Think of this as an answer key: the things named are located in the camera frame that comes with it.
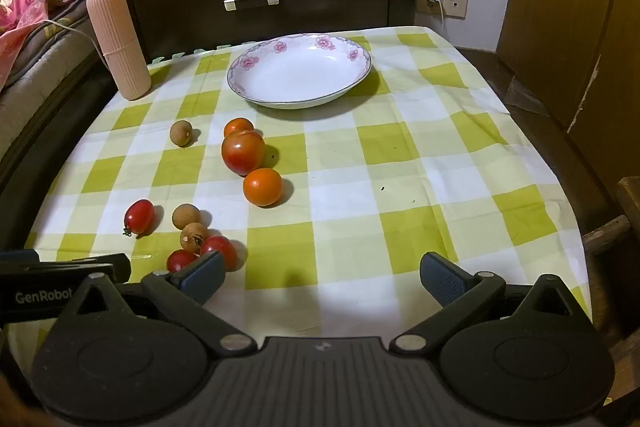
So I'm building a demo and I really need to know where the small orange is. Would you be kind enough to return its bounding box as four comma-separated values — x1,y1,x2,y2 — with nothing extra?
243,167,284,208
223,117,255,138

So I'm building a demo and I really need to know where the red cherry tomato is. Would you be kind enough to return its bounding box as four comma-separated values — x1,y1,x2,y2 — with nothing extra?
166,249,199,274
200,235,238,272
123,199,155,238

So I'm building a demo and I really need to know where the white cable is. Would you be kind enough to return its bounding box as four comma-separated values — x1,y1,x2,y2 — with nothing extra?
17,19,108,68

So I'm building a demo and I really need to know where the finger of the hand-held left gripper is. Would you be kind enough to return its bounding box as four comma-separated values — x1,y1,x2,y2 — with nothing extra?
75,253,132,285

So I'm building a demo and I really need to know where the brown longan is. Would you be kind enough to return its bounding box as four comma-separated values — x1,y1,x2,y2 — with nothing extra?
172,203,201,230
180,223,211,254
170,120,194,148

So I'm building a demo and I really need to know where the beige wall socket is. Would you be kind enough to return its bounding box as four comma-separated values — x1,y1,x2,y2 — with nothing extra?
417,0,469,18

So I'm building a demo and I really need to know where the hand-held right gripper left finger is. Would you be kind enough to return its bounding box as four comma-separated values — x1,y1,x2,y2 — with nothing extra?
57,251,256,355

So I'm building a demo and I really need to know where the yellow-green checked tablecloth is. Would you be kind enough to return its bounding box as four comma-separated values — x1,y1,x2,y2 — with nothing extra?
7,27,593,343

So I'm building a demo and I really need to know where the pink floral blanket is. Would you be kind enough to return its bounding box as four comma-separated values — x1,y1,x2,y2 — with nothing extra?
0,0,76,90

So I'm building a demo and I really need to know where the dark wooden bed frame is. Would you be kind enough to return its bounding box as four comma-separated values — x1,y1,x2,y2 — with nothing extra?
0,52,121,208

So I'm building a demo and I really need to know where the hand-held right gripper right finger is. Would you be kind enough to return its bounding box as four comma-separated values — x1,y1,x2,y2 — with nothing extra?
390,251,591,355

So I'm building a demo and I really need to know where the wooden stool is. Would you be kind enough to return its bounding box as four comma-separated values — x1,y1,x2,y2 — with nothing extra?
582,177,640,258

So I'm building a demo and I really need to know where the grey-brown mattress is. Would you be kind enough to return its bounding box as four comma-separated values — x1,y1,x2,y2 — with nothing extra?
0,0,108,158

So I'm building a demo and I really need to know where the large red tomato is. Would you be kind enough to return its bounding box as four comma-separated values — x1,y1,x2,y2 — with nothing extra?
221,130,266,176

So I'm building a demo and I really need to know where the green foam mat edge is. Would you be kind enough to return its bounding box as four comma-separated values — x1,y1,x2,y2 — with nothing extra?
145,39,261,68

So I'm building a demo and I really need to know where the white floral plate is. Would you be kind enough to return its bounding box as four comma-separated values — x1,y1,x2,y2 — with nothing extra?
226,33,373,110

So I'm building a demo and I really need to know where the pink ribbed bottle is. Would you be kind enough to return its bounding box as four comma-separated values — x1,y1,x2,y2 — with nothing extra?
86,0,152,102

